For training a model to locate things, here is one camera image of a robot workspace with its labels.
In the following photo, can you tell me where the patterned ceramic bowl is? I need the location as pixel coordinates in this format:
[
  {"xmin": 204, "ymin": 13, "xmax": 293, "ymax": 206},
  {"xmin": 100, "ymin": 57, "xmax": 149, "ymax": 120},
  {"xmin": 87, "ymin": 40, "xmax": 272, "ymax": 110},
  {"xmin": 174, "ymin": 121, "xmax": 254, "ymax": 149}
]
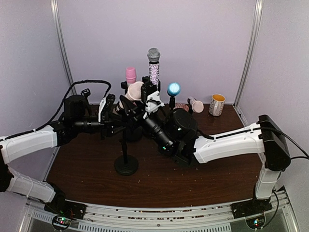
[{"xmin": 174, "ymin": 102, "xmax": 189, "ymax": 112}]

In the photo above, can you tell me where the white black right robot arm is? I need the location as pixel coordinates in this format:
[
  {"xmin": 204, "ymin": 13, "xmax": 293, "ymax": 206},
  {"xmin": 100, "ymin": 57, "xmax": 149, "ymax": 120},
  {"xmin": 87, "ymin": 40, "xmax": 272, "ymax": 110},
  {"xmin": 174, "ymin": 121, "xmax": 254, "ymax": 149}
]
[{"xmin": 140, "ymin": 82, "xmax": 291, "ymax": 214}]

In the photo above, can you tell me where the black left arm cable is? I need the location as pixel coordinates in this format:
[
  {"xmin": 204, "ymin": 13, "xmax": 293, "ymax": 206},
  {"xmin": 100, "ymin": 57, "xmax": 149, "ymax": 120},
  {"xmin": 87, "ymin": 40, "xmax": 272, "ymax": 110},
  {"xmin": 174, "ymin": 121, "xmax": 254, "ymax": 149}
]
[{"xmin": 48, "ymin": 79, "xmax": 112, "ymax": 126}]

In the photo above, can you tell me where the blue-head microphone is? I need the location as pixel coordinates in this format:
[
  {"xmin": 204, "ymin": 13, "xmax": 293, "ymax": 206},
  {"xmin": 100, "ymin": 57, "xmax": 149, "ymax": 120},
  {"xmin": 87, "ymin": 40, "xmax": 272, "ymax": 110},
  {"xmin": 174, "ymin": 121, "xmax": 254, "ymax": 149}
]
[{"xmin": 167, "ymin": 82, "xmax": 181, "ymax": 97}]

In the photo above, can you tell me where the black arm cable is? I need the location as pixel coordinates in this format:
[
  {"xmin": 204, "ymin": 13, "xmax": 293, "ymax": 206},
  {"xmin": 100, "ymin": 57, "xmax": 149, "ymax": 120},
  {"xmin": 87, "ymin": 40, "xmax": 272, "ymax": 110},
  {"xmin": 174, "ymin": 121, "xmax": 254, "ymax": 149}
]
[
  {"xmin": 265, "ymin": 128, "xmax": 309, "ymax": 160},
  {"xmin": 48, "ymin": 79, "xmax": 112, "ymax": 126}
]

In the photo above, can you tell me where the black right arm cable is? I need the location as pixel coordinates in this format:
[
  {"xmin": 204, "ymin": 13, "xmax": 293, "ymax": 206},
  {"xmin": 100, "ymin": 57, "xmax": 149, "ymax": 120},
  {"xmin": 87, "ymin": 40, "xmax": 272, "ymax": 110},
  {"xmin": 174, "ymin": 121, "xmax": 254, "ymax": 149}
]
[{"xmin": 265, "ymin": 128, "xmax": 309, "ymax": 160}]

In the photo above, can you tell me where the black blue-mic stand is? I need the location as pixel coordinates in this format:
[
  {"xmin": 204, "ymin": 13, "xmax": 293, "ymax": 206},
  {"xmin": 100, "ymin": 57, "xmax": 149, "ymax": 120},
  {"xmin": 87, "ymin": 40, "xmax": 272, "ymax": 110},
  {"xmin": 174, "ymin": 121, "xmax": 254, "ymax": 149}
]
[{"xmin": 169, "ymin": 96, "xmax": 176, "ymax": 113}]

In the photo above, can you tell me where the aluminium corner post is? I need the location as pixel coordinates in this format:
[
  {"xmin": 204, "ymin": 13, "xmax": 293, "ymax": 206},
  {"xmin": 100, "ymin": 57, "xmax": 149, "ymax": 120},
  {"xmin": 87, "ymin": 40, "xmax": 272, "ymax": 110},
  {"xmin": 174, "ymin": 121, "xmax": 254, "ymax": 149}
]
[
  {"xmin": 50, "ymin": 0, "xmax": 74, "ymax": 86},
  {"xmin": 233, "ymin": 0, "xmax": 264, "ymax": 108}
]

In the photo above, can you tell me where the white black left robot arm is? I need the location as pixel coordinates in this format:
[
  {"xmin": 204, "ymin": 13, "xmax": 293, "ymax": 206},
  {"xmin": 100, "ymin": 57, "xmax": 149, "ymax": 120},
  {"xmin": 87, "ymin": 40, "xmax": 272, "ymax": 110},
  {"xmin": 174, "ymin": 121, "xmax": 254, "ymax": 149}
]
[{"xmin": 0, "ymin": 94, "xmax": 115, "ymax": 215}]

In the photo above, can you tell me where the black pink-mic stand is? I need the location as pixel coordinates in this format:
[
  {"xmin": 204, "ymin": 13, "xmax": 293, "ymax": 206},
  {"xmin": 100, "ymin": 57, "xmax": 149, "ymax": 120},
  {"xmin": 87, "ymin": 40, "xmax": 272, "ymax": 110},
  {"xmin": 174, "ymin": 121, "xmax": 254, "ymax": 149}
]
[{"xmin": 121, "ymin": 81, "xmax": 129, "ymax": 94}]

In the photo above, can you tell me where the pale pink small microphone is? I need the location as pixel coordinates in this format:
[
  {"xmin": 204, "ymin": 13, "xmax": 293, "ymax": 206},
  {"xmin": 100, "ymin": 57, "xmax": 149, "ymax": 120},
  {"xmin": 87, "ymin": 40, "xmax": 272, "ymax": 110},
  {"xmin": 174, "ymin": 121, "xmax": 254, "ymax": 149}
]
[{"xmin": 187, "ymin": 97, "xmax": 204, "ymax": 113}]

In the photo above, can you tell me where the beige pink microphone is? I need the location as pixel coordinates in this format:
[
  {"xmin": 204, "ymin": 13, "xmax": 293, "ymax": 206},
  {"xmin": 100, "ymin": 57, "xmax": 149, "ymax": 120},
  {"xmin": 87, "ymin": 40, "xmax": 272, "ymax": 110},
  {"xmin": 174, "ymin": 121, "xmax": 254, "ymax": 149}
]
[{"xmin": 113, "ymin": 81, "xmax": 143, "ymax": 114}]

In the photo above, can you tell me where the glitter silver-head microphone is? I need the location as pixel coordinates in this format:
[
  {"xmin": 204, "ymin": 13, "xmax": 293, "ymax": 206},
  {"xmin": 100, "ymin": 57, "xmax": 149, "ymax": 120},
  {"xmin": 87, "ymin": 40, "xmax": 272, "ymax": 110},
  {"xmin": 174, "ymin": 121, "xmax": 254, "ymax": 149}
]
[{"xmin": 147, "ymin": 48, "xmax": 161, "ymax": 87}]

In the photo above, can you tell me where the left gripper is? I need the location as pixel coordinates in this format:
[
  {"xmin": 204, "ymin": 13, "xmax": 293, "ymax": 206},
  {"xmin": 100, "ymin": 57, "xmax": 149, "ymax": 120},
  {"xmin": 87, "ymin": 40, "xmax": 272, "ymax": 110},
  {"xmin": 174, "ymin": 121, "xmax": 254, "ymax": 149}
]
[{"xmin": 73, "ymin": 111, "xmax": 129, "ymax": 139}]

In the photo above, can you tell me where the aluminium left corner post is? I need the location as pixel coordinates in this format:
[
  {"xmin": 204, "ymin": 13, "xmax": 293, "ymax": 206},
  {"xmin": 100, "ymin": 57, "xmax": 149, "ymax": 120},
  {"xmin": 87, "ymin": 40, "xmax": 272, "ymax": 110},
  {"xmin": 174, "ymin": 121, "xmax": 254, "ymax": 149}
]
[{"xmin": 50, "ymin": 0, "xmax": 74, "ymax": 86}]

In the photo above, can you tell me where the black glitter-mic stand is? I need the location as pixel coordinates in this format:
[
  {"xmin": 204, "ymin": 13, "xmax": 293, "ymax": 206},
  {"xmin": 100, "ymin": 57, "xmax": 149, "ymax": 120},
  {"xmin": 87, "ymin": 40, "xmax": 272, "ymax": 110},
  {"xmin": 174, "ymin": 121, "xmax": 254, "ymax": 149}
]
[{"xmin": 142, "ymin": 76, "xmax": 151, "ymax": 85}]

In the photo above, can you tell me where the aluminium right corner post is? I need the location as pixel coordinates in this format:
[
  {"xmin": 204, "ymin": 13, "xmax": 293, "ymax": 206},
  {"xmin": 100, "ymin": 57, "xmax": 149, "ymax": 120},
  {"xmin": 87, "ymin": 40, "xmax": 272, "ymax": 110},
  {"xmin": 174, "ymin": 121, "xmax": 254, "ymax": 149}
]
[{"xmin": 233, "ymin": 0, "xmax": 264, "ymax": 108}]

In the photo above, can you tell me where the aluminium front rail base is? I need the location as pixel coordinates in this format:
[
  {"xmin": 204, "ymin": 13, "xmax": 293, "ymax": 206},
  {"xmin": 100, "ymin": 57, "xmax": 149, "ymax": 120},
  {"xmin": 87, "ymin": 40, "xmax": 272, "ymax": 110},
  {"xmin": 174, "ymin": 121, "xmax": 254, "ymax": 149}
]
[{"xmin": 18, "ymin": 187, "xmax": 300, "ymax": 232}]

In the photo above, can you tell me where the white floral mug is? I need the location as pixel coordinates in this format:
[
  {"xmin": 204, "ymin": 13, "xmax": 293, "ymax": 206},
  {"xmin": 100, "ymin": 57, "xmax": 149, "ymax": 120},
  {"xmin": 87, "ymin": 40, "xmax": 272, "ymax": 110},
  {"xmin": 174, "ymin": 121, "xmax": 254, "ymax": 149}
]
[{"xmin": 209, "ymin": 94, "xmax": 225, "ymax": 116}]

